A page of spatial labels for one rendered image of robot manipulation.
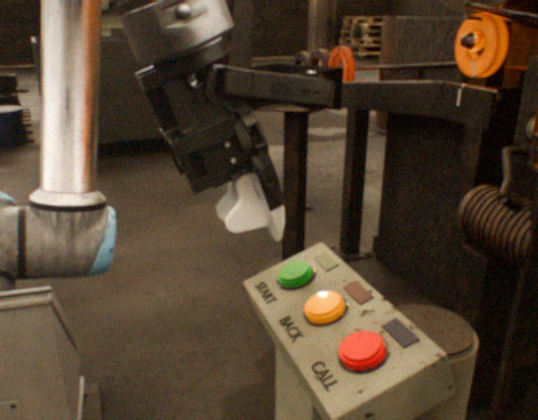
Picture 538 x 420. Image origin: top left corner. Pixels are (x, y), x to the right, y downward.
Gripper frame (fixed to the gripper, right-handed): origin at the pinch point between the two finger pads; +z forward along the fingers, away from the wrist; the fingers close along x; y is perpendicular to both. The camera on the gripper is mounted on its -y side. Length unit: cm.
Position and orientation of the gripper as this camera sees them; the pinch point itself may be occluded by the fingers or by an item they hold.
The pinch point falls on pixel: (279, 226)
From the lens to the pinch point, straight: 54.7
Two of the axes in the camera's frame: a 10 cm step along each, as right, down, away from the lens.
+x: 3.3, 3.4, -8.8
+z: 3.2, 8.4, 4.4
